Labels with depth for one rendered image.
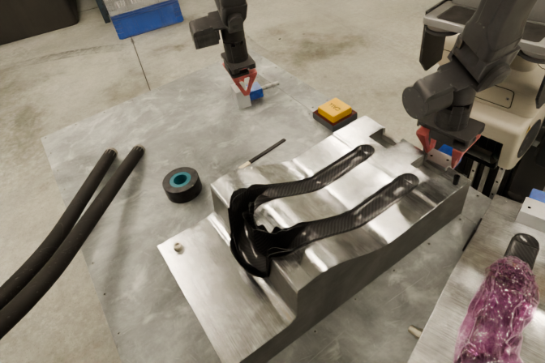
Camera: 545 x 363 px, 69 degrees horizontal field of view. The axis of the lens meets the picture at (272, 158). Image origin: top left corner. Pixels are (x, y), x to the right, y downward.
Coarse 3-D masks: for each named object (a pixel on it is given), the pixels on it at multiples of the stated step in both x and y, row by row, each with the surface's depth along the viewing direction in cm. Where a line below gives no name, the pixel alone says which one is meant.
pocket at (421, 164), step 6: (426, 156) 75; (414, 162) 74; (420, 162) 75; (426, 162) 75; (420, 168) 76; (426, 168) 76; (432, 168) 74; (438, 168) 74; (426, 174) 74; (432, 174) 74; (438, 174) 74
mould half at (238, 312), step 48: (336, 144) 80; (336, 192) 71; (432, 192) 68; (192, 240) 71; (336, 240) 60; (384, 240) 63; (192, 288) 63; (240, 288) 62; (288, 288) 56; (336, 288) 60; (240, 336) 57; (288, 336) 59
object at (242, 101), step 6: (234, 84) 108; (252, 84) 110; (258, 84) 109; (270, 84) 110; (276, 84) 111; (234, 90) 106; (252, 90) 108; (258, 90) 108; (234, 96) 109; (240, 96) 106; (246, 96) 107; (252, 96) 108; (258, 96) 109; (240, 102) 107; (246, 102) 108; (240, 108) 109
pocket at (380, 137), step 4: (384, 128) 82; (376, 132) 81; (380, 132) 82; (384, 132) 83; (368, 136) 80; (372, 136) 81; (376, 136) 82; (380, 136) 83; (384, 136) 82; (388, 136) 82; (376, 140) 83; (380, 140) 83; (384, 140) 83; (388, 140) 82; (392, 140) 81; (396, 140) 81; (380, 144) 82; (384, 144) 82; (388, 144) 82; (392, 144) 81
